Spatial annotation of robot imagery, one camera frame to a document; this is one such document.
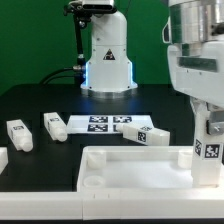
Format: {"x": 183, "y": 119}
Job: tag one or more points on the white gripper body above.
{"x": 199, "y": 75}

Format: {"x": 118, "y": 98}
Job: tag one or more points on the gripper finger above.
{"x": 215, "y": 121}

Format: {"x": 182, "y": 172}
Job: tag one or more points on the white desk top tray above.
{"x": 136, "y": 167}

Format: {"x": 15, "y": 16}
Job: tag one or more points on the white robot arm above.
{"x": 195, "y": 53}

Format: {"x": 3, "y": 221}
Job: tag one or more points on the white marker sheet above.
{"x": 103, "y": 124}

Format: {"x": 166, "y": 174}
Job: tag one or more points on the white front border bar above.
{"x": 118, "y": 204}

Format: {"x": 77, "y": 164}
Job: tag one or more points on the white left border block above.
{"x": 3, "y": 158}

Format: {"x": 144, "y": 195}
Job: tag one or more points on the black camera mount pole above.
{"x": 82, "y": 11}

